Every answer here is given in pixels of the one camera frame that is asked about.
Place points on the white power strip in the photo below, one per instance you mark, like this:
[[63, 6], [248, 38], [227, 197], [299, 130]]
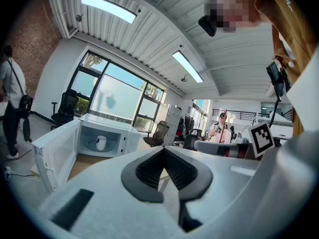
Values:
[[7, 172]]

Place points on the black shoulder bag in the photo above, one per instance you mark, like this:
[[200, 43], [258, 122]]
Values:
[[25, 104]]

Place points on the large black-framed window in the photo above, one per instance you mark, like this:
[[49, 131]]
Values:
[[117, 96]]

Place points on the brown mesh office chair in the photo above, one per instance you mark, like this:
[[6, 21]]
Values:
[[159, 131]]

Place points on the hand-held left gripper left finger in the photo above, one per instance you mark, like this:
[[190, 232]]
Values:
[[104, 183]]

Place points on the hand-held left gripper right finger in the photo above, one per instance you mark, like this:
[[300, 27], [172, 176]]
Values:
[[224, 185]]

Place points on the long ceiling light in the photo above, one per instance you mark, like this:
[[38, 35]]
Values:
[[109, 7], [188, 66]]

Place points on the black office chair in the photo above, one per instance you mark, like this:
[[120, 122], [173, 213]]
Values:
[[66, 108]]

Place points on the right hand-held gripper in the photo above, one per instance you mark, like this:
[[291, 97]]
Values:
[[261, 139]]

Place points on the phone on black stand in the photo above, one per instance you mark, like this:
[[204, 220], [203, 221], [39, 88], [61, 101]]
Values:
[[274, 71]]

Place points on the white cup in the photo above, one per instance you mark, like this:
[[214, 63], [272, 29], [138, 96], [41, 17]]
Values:
[[101, 143]]

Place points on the glass turntable plate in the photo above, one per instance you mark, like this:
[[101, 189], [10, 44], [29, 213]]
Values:
[[91, 146]]

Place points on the black railing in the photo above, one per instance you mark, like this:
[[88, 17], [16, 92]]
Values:
[[234, 113]]

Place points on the black head camera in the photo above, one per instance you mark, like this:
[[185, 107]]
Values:
[[208, 25]]

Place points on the dark office chair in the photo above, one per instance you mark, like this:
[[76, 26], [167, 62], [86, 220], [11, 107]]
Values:
[[190, 141]]

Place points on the white lockers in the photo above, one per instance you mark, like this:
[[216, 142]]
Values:
[[173, 121]]

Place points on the white microwave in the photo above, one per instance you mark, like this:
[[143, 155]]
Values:
[[109, 126]]

